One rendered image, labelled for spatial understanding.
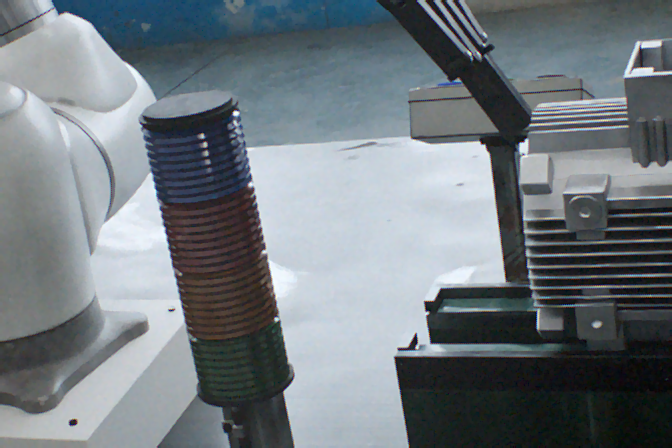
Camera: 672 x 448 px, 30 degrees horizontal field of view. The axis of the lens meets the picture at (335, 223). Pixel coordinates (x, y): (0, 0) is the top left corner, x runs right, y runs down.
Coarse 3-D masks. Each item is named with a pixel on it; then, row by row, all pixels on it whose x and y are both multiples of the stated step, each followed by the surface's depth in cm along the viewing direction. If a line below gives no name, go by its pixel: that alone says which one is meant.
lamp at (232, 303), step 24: (264, 264) 78; (192, 288) 77; (216, 288) 76; (240, 288) 77; (264, 288) 78; (192, 312) 78; (216, 312) 77; (240, 312) 77; (264, 312) 78; (216, 336) 78
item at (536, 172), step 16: (528, 160) 95; (544, 160) 95; (528, 176) 95; (544, 176) 94; (528, 192) 96; (544, 192) 95; (544, 320) 99; (560, 320) 98; (544, 336) 100; (560, 336) 100
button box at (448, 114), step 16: (512, 80) 121; (528, 80) 120; (544, 80) 120; (560, 80) 119; (576, 80) 119; (416, 96) 124; (432, 96) 124; (448, 96) 123; (464, 96) 122; (528, 96) 120; (544, 96) 120; (560, 96) 119; (576, 96) 119; (592, 96) 124; (416, 112) 124; (432, 112) 124; (448, 112) 123; (464, 112) 122; (480, 112) 122; (416, 128) 124; (432, 128) 124; (448, 128) 123; (464, 128) 122; (480, 128) 122; (496, 128) 121; (528, 128) 120; (432, 144) 130
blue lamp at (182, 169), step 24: (240, 120) 75; (144, 144) 76; (168, 144) 73; (192, 144) 73; (216, 144) 74; (240, 144) 75; (168, 168) 74; (192, 168) 74; (216, 168) 74; (240, 168) 75; (168, 192) 75; (192, 192) 74; (216, 192) 74
